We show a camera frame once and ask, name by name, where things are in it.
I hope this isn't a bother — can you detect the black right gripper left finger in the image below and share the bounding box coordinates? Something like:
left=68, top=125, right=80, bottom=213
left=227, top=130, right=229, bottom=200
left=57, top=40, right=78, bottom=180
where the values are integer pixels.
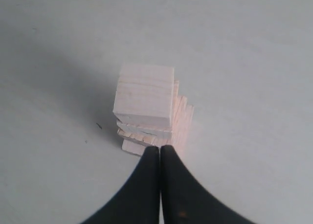
left=83, top=146, right=160, bottom=224

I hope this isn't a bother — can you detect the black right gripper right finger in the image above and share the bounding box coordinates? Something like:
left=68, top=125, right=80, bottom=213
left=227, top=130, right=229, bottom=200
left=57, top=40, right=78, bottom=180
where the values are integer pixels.
left=160, top=145, right=249, bottom=224

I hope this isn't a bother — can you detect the largest wooden cube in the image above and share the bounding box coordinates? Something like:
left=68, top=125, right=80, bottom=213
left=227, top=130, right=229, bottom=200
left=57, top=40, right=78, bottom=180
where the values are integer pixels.
left=122, top=105, right=194, bottom=158

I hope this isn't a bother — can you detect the medium pale wooden cube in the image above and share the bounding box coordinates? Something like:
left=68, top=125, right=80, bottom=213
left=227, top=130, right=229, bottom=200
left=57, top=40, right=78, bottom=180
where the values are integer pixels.
left=116, top=80, right=179, bottom=139

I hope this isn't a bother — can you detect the smallest wooden cube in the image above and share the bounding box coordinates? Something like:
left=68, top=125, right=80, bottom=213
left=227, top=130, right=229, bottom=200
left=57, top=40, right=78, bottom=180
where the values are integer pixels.
left=113, top=64, right=174, bottom=128

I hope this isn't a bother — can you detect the striped medium-large wooden cube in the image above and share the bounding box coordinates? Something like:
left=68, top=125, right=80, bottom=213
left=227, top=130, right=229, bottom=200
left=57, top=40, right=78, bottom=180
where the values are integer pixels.
left=117, top=96, right=187, bottom=147

